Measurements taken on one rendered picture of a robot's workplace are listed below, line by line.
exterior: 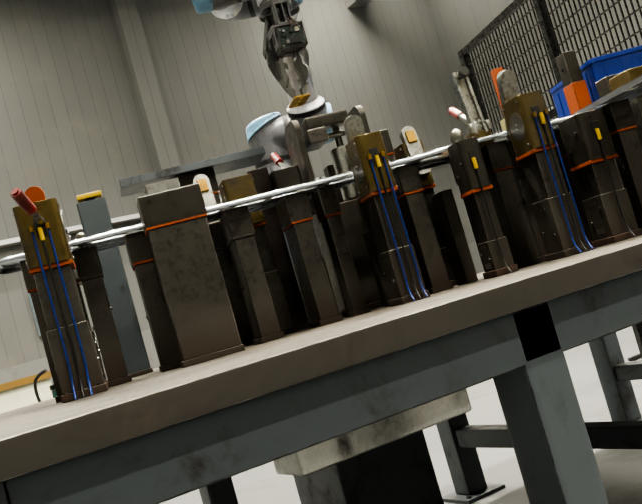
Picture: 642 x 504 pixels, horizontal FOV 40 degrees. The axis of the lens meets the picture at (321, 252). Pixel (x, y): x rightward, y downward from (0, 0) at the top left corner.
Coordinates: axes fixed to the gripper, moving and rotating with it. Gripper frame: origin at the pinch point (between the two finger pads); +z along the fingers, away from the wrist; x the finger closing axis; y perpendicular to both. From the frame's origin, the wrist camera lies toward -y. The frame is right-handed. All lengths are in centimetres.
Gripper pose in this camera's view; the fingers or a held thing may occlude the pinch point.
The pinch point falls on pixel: (297, 93)
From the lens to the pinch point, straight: 198.2
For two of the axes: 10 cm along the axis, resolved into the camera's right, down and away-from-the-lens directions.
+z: 2.7, 9.6, -0.3
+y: 2.2, -0.9, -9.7
